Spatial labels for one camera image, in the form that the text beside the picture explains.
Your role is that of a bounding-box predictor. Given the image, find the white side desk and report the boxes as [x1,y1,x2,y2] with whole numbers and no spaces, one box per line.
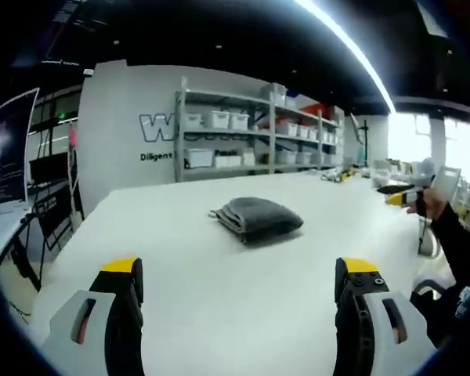
[0,203,38,275]

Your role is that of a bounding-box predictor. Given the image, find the rows of white storage bins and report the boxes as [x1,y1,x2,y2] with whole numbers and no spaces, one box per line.
[184,82,345,169]

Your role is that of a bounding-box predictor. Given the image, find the ceiling light strip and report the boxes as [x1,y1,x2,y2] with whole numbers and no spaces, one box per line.
[293,0,396,113]

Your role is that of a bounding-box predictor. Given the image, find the black upright stand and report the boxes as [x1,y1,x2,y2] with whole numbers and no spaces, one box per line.
[358,119,372,168]

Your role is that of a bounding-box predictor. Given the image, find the person's right hand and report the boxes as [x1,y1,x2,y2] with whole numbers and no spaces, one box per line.
[406,187,455,221]

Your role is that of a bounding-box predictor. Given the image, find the black metal frame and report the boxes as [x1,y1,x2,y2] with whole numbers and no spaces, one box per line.
[32,183,79,251]

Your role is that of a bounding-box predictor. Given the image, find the yellow and black tools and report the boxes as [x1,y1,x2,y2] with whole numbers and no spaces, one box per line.
[321,167,356,183]

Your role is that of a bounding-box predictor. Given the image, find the large computer monitor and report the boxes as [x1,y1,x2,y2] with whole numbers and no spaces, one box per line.
[0,87,41,208]

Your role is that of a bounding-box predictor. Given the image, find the grey metal shelf unit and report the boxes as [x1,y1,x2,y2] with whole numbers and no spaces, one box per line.
[173,77,346,183]

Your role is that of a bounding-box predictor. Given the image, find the small black screen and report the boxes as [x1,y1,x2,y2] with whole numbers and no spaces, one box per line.
[28,155,71,186]

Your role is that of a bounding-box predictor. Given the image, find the grey towel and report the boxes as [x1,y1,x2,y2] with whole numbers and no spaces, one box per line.
[208,197,305,246]

